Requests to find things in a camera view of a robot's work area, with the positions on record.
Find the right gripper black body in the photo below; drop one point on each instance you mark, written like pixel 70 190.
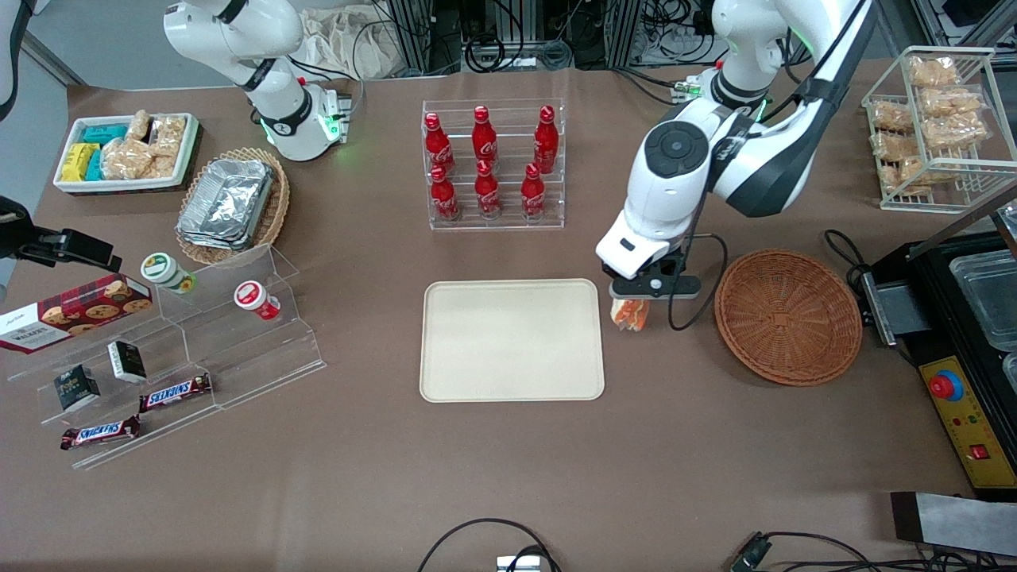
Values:
pixel 17 236

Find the triangle sandwich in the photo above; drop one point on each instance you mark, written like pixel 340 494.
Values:
pixel 630 315

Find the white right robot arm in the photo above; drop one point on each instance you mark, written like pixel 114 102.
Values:
pixel 286 119

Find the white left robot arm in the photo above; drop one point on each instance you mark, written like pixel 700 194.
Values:
pixel 667 199

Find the brown round wicker basket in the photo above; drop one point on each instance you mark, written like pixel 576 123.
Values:
pixel 786 318

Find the beige plastic tray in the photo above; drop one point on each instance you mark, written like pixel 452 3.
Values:
pixel 508 342

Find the light oval wicker basket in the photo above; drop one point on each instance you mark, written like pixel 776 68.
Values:
pixel 278 206

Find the red tartan cookie box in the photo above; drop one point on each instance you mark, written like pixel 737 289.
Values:
pixel 79 314

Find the white rectangular bin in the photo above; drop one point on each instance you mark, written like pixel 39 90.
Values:
pixel 119 186

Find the green lid yoghurt cup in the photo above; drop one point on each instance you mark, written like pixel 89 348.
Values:
pixel 163 270

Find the teal snack packet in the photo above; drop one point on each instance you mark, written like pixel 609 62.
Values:
pixel 95 168
pixel 103 133

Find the yellow snack packet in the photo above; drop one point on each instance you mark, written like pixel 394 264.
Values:
pixel 78 161

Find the clear rice cracker bag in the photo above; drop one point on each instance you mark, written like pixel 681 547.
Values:
pixel 165 168
pixel 168 135
pixel 127 159
pixel 139 125

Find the small black white box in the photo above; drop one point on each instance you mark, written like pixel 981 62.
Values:
pixel 127 361

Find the red cola bottle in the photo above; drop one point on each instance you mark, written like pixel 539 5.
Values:
pixel 437 147
pixel 444 199
pixel 487 195
pixel 484 139
pixel 546 143
pixel 533 195

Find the stack of foil containers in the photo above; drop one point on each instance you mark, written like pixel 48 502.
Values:
pixel 226 202

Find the clear acrylic bottle rack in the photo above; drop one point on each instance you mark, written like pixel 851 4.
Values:
pixel 508 226

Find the Snickers chocolate bar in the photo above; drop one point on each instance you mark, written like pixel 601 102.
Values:
pixel 175 392
pixel 99 433

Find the red lid yoghurt cup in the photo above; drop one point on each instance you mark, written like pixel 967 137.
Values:
pixel 253 297

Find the clear acrylic stepped riser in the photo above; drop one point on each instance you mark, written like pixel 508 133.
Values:
pixel 159 433
pixel 262 357

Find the bagged fried snack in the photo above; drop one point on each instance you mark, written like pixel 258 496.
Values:
pixel 953 102
pixel 894 145
pixel 953 133
pixel 933 71
pixel 922 171
pixel 891 117

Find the small silver device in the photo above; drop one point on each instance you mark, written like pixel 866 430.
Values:
pixel 518 564

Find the beige cloth bag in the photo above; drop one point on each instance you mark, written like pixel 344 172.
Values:
pixel 349 48

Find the clear plastic container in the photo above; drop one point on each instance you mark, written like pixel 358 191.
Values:
pixel 1011 372
pixel 989 294

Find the black yellow sealing machine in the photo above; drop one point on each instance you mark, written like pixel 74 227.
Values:
pixel 953 445

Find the grey flat strip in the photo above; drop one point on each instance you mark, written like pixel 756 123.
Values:
pixel 953 523

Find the aluminium frame post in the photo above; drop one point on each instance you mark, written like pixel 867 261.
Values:
pixel 413 32
pixel 624 32

